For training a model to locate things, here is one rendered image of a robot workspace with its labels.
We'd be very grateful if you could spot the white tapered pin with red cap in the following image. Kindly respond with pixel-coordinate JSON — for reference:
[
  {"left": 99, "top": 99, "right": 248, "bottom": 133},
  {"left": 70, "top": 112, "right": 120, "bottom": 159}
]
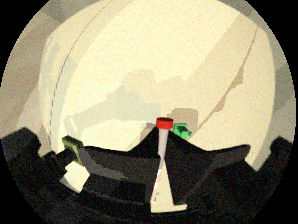
[{"left": 150, "top": 117, "right": 174, "bottom": 202}]

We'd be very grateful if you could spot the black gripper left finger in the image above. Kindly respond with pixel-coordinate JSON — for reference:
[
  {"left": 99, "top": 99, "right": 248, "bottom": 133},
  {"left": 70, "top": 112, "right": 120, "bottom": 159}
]
[{"left": 78, "top": 125, "right": 161, "bottom": 202}]

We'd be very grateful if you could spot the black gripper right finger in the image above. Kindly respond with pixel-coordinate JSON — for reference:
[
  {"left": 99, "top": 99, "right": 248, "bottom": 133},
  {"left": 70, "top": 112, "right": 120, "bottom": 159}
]
[{"left": 164, "top": 129, "right": 251, "bottom": 205}]

